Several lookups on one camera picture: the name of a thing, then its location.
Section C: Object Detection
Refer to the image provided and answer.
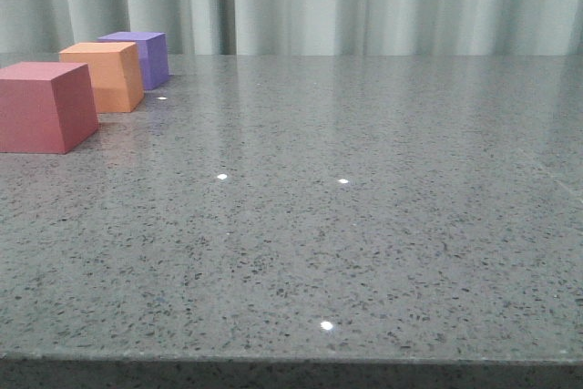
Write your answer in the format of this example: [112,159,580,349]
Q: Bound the orange foam cube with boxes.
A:
[59,42,144,113]

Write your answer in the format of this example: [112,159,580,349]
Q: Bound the pale green curtain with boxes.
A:
[1,0,582,56]

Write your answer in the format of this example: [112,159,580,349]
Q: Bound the purple foam cube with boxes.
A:
[97,31,169,90]

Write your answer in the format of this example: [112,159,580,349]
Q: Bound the red foam cube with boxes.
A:
[1,62,99,154]

